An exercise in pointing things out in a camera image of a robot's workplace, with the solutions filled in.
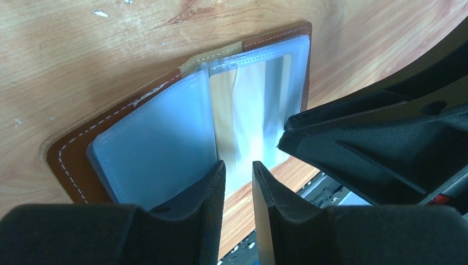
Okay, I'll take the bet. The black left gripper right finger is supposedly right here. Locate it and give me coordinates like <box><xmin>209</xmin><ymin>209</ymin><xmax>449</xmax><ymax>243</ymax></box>
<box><xmin>252</xmin><ymin>161</ymin><xmax>467</xmax><ymax>264</ymax></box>

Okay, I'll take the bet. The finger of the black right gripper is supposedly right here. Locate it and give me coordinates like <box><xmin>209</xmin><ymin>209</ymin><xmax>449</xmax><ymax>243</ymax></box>
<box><xmin>278</xmin><ymin>22</ymin><xmax>467</xmax><ymax>204</ymax></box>

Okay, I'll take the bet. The brown leather card holder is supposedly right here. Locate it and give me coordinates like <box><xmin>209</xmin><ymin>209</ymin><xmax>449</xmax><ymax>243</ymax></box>
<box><xmin>41</xmin><ymin>22</ymin><xmax>312</xmax><ymax>210</ymax></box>

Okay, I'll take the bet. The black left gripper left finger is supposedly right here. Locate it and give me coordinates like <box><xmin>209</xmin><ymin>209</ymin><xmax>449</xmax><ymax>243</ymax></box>
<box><xmin>1</xmin><ymin>161</ymin><xmax>226</xmax><ymax>264</ymax></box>

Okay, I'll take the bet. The gold credit card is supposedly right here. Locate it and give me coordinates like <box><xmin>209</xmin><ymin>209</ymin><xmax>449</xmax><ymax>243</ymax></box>
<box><xmin>209</xmin><ymin>54</ymin><xmax>292</xmax><ymax>175</ymax></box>

